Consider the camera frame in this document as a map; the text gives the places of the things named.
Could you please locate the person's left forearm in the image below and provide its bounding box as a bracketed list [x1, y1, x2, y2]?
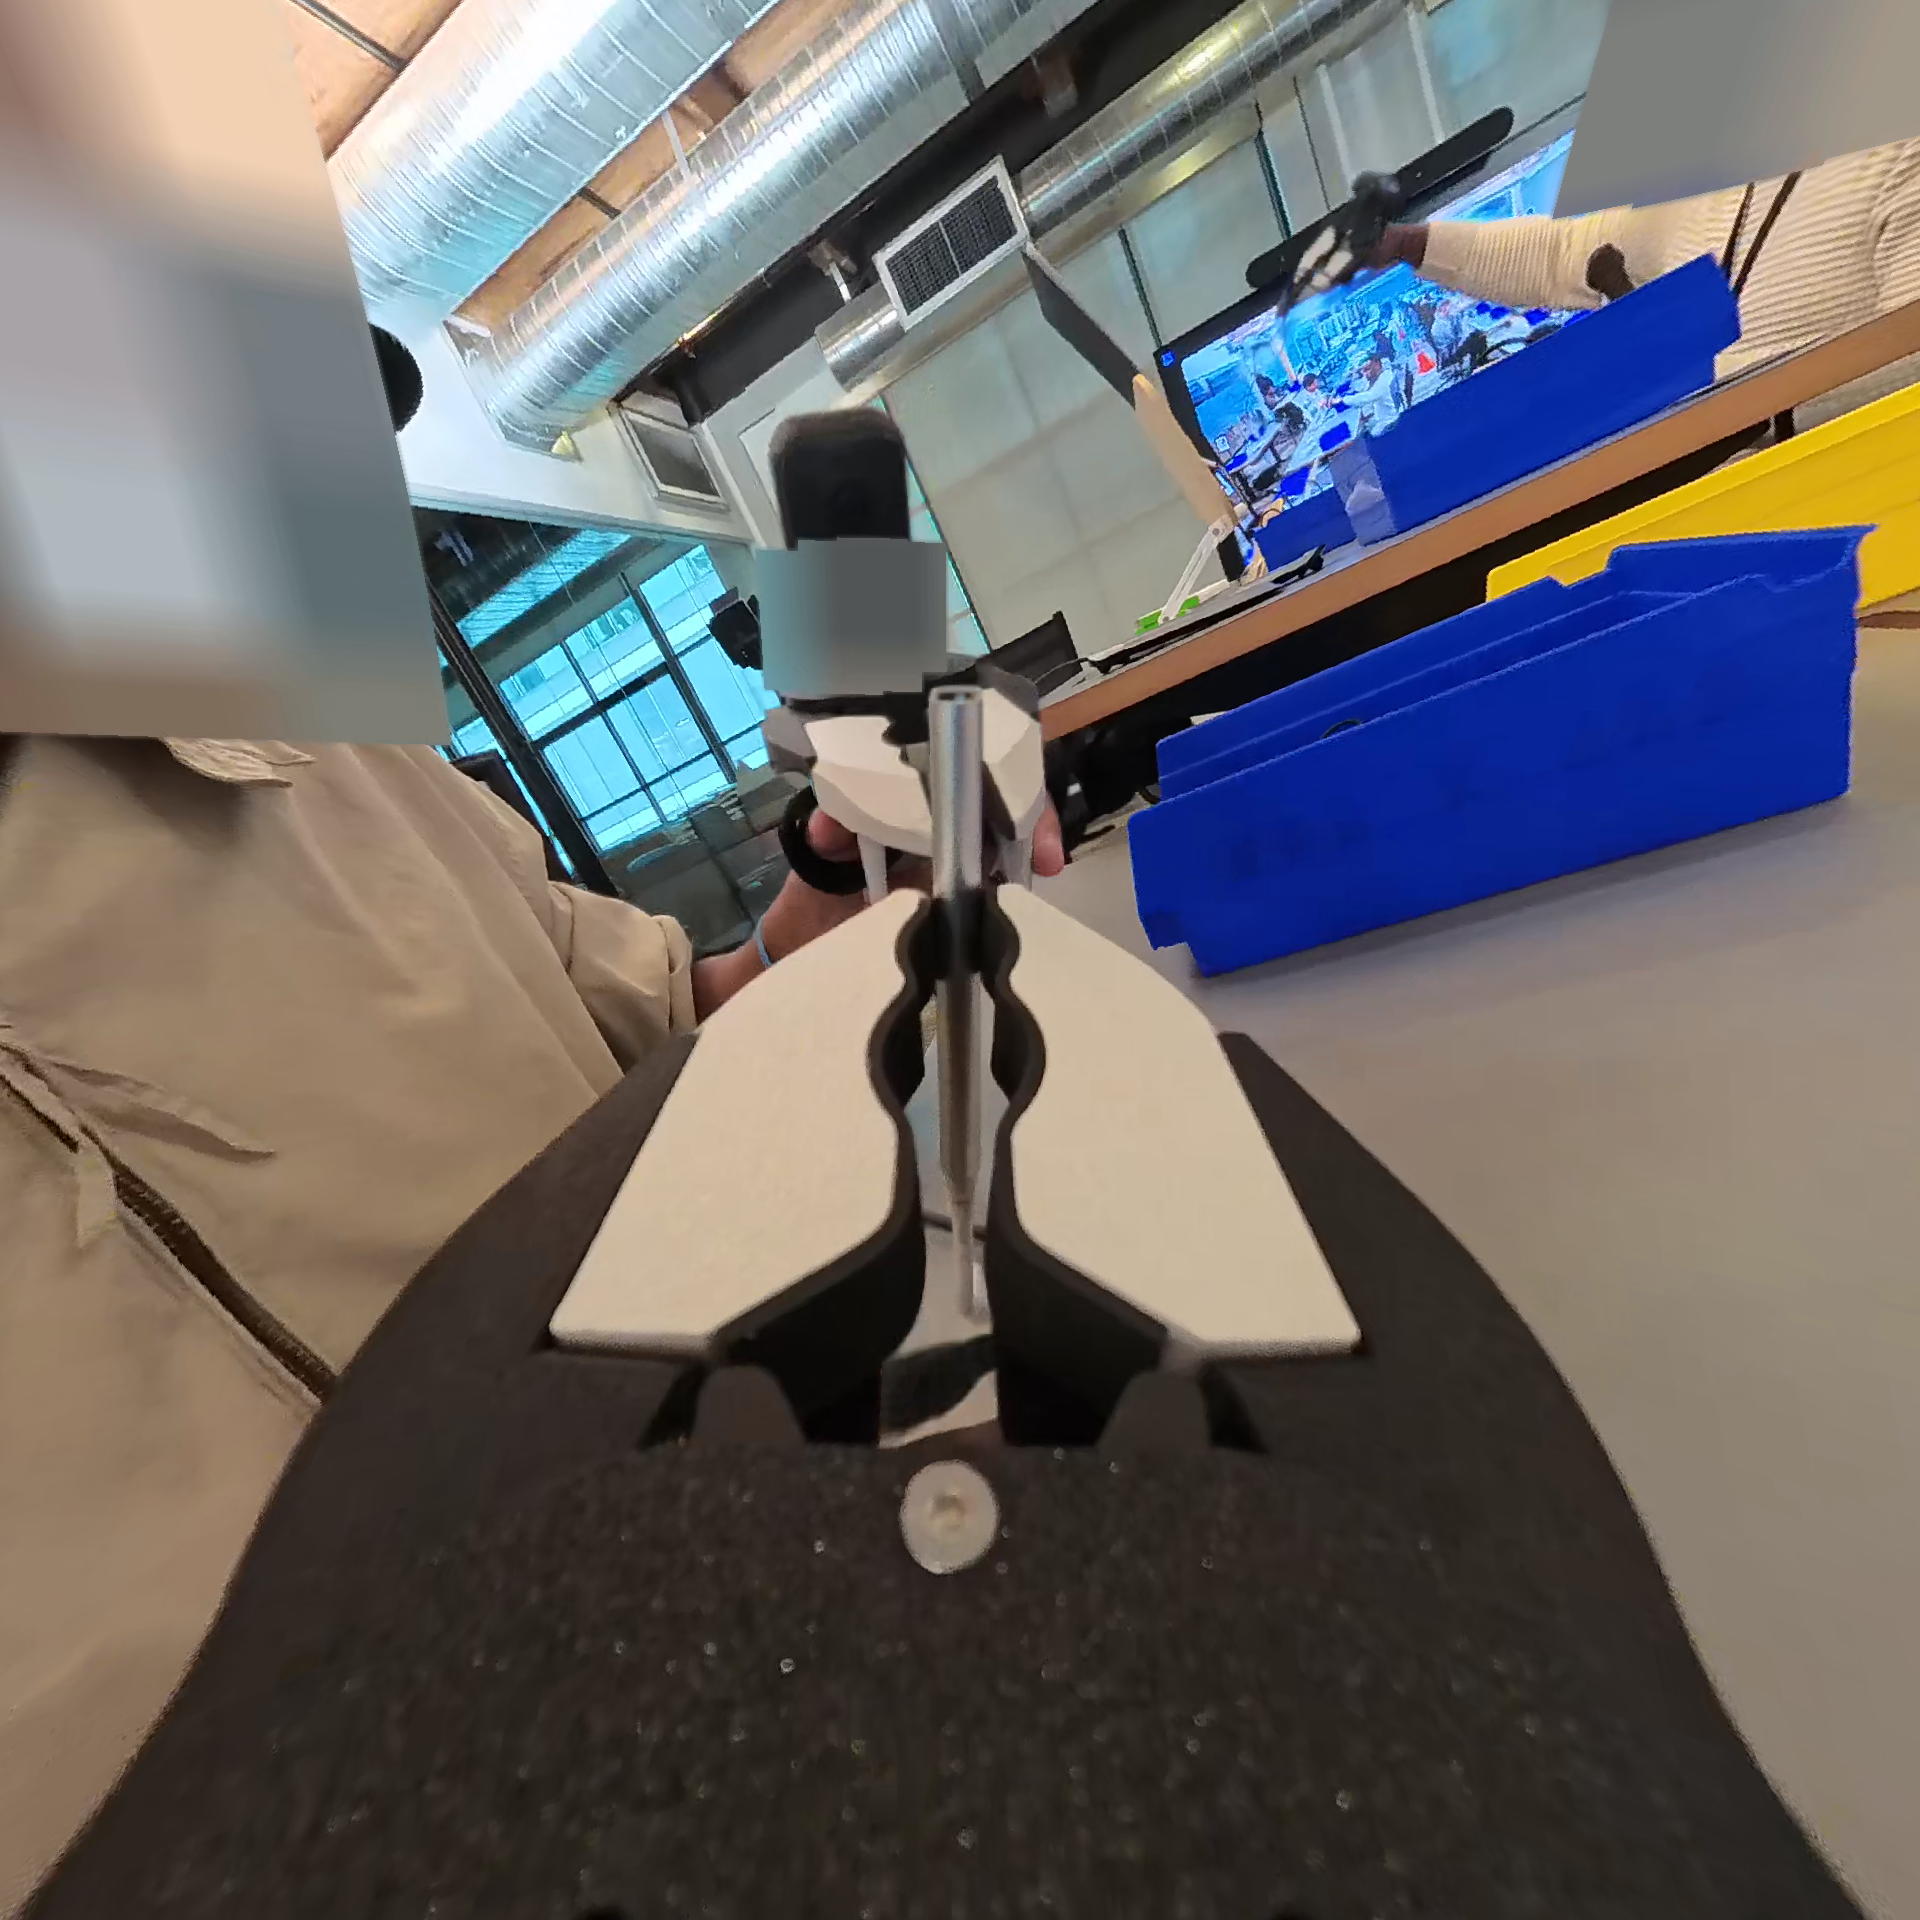
[693, 901, 782, 1023]

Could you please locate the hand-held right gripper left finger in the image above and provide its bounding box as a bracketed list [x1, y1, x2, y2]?
[549, 888, 940, 1449]

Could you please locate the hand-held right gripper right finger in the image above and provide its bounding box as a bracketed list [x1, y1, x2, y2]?
[984, 885, 1364, 1449]

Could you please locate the silver usb hub white cable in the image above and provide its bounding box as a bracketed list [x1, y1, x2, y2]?
[922, 681, 995, 1325]

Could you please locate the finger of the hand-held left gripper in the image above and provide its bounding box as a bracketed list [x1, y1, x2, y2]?
[808, 713, 936, 847]
[978, 703, 1050, 847]

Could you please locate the yellow plastic bin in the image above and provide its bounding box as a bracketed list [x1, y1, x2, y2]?
[1486, 383, 1920, 615]

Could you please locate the wooden document stand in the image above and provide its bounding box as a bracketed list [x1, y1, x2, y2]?
[1026, 248, 1256, 585]

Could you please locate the blue plastic bin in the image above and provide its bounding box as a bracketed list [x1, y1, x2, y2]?
[1253, 487, 1361, 569]
[1329, 251, 1745, 543]
[1126, 525, 1877, 981]

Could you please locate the person's left hand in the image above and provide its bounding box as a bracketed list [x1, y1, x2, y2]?
[768, 795, 1069, 962]

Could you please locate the black video bar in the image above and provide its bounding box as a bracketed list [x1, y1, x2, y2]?
[1249, 107, 1517, 290]

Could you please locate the black office chair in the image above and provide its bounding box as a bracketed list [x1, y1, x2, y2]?
[984, 613, 1085, 705]

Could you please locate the wide silver air duct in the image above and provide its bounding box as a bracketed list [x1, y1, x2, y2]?
[322, 0, 1113, 448]

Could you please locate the large monitor screen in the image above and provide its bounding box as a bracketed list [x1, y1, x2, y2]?
[1155, 129, 1578, 514]

